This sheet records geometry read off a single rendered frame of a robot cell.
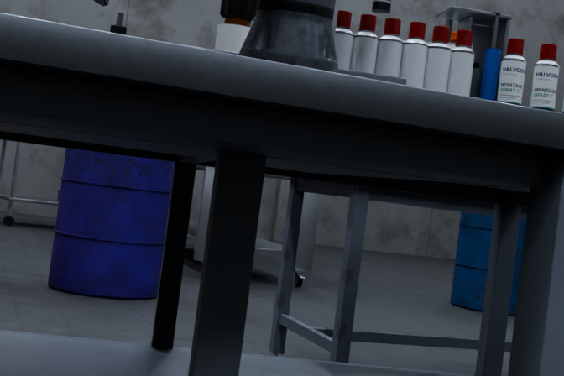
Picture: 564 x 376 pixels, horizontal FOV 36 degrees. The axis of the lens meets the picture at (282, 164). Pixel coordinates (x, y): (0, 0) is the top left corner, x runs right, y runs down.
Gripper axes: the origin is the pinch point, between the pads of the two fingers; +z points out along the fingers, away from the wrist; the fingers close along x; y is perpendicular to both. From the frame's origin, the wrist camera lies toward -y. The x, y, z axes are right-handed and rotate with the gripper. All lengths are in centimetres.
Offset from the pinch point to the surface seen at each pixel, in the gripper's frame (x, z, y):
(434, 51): -58, 34, -2
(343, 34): -41.7, 24.1, -1.9
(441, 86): -57, 41, -3
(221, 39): -22.2, 13.0, 25.5
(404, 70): -51, 35, -2
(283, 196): -160, 141, 1006
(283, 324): -23, 113, 177
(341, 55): -39.5, 27.8, -1.9
